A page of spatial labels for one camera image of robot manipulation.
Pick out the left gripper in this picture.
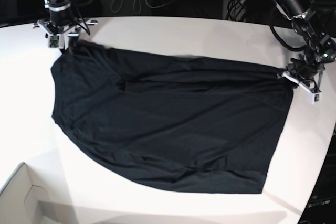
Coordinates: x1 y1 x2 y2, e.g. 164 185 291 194
278 56 325 104

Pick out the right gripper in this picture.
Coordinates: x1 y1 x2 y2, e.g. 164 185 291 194
33 11 98 48

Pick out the black t-shirt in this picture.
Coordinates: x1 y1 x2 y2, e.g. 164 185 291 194
51 41 293 194

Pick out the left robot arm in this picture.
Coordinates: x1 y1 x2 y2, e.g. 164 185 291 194
240 0 335 104

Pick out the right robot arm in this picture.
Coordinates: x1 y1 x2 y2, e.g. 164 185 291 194
33 0 98 51

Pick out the white cardboard box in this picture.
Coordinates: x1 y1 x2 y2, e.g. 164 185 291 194
1 163 78 223

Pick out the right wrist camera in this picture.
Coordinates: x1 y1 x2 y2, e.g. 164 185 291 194
48 35 59 48

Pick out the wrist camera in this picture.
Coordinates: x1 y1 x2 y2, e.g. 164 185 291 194
48 35 59 48
310 93 321 104

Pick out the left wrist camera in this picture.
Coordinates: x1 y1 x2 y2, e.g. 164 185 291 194
310 93 321 104

